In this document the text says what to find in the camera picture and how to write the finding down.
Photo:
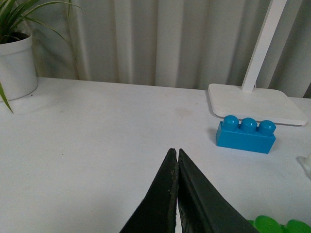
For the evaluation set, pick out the grey pleated curtain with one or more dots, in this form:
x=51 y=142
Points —
x=175 y=43

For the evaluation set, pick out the blue three-stud block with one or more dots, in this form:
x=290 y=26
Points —
x=246 y=134

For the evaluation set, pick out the green leafy plant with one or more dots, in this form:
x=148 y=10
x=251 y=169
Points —
x=14 y=17

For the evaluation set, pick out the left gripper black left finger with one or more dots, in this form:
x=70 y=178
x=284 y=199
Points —
x=157 y=211

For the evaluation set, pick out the white plant pot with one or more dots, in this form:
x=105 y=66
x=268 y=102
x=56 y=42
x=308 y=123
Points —
x=17 y=70

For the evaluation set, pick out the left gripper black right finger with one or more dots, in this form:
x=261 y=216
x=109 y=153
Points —
x=202 y=208

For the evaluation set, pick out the white desk lamp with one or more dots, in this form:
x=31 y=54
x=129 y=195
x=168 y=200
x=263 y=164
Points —
x=249 y=101

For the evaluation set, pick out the green stud block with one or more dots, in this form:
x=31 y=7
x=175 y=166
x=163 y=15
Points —
x=266 y=224

